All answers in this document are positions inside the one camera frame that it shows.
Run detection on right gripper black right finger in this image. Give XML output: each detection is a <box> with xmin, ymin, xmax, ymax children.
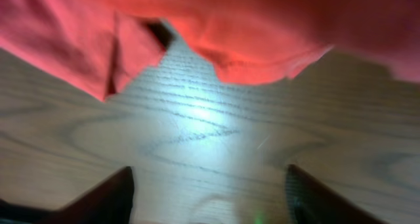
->
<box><xmin>285</xmin><ymin>164</ymin><xmax>385</xmax><ymax>224</ymax></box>

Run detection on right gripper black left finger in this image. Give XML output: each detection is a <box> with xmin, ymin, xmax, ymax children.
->
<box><xmin>1</xmin><ymin>166</ymin><xmax>135</xmax><ymax>224</ymax></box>

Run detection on red printed t-shirt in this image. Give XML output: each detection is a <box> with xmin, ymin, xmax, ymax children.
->
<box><xmin>1</xmin><ymin>0</ymin><xmax>419</xmax><ymax>101</ymax></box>

